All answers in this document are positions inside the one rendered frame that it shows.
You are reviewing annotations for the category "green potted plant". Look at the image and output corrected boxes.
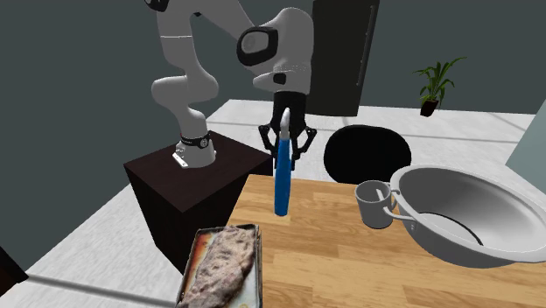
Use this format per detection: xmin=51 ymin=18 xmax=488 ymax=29
xmin=411 ymin=56 xmax=468 ymax=118

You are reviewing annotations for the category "large white bowl with handles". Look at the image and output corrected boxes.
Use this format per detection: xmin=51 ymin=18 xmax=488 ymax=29
xmin=382 ymin=164 xmax=546 ymax=270

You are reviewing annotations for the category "metal baking tray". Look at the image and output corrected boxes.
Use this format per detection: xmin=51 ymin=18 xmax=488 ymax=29
xmin=175 ymin=223 xmax=263 ymax=308

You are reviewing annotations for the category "white mug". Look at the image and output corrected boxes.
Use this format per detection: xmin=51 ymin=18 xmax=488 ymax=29
xmin=353 ymin=179 xmax=398 ymax=230

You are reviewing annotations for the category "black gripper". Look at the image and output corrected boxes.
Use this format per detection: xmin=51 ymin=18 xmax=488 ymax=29
xmin=257 ymin=91 xmax=319 ymax=172

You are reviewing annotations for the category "blue handled white tipped tool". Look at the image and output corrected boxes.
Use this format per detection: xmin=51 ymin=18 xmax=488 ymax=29
xmin=273 ymin=107 xmax=294 ymax=218

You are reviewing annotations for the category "dark brown robot stand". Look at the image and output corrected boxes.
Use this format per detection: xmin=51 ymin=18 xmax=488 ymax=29
xmin=123 ymin=129 xmax=275 ymax=275

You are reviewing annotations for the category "black round chair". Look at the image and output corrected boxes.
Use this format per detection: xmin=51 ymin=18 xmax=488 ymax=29
xmin=322 ymin=124 xmax=413 ymax=186

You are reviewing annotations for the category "grey brown baked fish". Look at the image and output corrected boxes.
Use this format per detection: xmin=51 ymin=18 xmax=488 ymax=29
xmin=180 ymin=226 xmax=257 ymax=308

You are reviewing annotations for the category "dark door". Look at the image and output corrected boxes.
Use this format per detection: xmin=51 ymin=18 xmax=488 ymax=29
xmin=305 ymin=0 xmax=382 ymax=118

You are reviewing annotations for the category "light wooden table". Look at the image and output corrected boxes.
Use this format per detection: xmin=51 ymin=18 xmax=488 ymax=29
xmin=225 ymin=173 xmax=546 ymax=308

